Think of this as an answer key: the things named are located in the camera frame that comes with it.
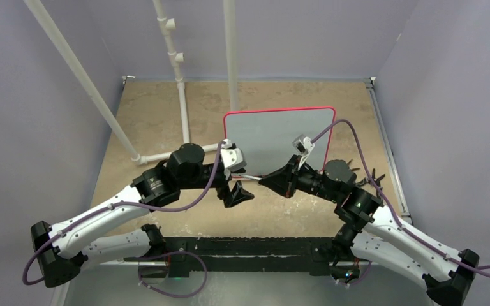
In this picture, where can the black silver marker pen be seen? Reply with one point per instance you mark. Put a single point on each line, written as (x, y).
(245, 176)

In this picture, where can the black handled wire stripper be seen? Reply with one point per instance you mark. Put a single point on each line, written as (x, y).
(376, 180)

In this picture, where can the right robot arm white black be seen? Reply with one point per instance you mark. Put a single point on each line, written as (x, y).
(370, 231)

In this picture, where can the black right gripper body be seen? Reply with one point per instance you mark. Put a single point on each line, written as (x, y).
(295, 178)

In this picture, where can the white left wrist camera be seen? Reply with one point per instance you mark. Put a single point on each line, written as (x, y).
(232, 157)

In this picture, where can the white PVC pipe frame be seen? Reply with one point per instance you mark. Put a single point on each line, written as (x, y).
(166, 25)

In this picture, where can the aluminium extrusion rail frame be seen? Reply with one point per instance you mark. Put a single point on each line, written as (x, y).
(270, 233)

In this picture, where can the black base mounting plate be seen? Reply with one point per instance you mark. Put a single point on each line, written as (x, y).
(317, 256)

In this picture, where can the yellow handled pliers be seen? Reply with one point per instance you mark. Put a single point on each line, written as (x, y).
(352, 168)

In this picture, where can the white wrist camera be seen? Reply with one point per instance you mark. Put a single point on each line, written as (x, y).
(232, 157)
(304, 146)

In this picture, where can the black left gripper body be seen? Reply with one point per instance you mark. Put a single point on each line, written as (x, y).
(227, 194)

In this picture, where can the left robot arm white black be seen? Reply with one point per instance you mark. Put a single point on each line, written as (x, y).
(63, 249)

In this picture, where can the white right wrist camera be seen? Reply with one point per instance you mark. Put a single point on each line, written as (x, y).
(304, 146)

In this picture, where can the whiteboard with pink frame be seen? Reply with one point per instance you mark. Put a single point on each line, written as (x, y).
(266, 136)

